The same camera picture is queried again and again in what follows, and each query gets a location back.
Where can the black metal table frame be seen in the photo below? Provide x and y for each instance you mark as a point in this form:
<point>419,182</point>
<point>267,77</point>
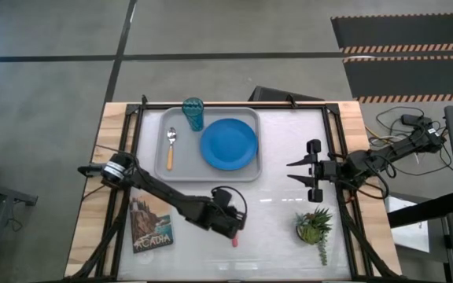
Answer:
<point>336,129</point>

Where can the blue plate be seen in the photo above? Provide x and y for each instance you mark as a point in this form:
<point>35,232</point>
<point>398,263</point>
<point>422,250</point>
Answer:
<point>228,144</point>

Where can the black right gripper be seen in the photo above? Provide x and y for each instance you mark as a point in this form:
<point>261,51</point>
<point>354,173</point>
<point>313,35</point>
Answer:
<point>326,171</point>

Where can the white paper sheet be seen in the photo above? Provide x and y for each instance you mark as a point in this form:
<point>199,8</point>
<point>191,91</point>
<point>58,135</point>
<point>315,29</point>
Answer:
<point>411,232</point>

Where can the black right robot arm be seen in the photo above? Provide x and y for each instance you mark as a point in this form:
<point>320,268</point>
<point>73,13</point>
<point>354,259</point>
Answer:
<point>391,151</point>

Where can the white work surface sheet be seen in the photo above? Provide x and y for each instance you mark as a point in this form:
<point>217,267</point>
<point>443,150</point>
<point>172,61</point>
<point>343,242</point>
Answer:
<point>281,224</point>

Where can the black power adapter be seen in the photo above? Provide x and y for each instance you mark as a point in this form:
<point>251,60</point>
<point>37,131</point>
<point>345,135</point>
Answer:
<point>410,119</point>

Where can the black chair back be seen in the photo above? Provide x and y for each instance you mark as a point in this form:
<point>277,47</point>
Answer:
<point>277,95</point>

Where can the potted succulent plant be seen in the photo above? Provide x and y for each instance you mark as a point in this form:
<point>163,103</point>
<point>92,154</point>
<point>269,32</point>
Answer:
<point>312,230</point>

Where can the teal plastic cup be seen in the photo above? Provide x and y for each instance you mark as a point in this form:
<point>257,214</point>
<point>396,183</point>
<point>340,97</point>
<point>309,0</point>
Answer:
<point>193,114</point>

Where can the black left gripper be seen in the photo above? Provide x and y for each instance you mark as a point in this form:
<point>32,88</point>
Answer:
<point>222,216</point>

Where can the black floor mat striped edge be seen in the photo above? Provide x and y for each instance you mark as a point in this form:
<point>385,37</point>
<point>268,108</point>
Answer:
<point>407,76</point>
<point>399,31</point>

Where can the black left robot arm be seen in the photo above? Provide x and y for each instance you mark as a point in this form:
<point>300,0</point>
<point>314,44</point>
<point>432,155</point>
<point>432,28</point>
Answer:
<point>163,192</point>

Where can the grey plastic tray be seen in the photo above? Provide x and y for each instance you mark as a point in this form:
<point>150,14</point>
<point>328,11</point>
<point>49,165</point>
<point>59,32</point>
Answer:
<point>185,165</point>

